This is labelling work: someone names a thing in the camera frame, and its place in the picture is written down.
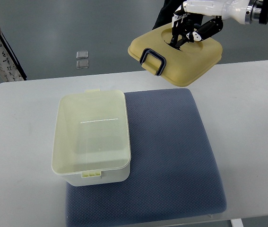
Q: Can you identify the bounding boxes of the blue grey mat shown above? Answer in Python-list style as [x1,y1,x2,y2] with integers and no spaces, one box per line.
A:
[66,88,227,227]

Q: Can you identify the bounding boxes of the white storage box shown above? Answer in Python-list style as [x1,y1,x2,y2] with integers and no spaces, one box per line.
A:
[52,90,131,186]

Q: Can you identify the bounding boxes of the upper clear floor tile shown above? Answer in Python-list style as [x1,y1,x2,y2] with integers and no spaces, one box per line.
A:
[76,50,88,59]

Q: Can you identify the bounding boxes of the dark trousered leg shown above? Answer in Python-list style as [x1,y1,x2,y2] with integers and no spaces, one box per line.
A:
[152,0,183,30]

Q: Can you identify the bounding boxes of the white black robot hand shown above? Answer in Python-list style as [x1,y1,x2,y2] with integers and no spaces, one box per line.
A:
[169,0,255,50]

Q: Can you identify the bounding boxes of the yellow box lid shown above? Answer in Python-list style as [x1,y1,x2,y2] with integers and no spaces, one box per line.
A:
[128,24,223,87]

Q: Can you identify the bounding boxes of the clear floor tile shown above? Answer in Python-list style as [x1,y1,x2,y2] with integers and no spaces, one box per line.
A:
[76,50,88,59]
[76,59,89,69]

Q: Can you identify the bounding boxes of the lower clear floor tile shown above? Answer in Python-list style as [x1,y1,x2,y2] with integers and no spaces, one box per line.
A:
[76,59,89,69]

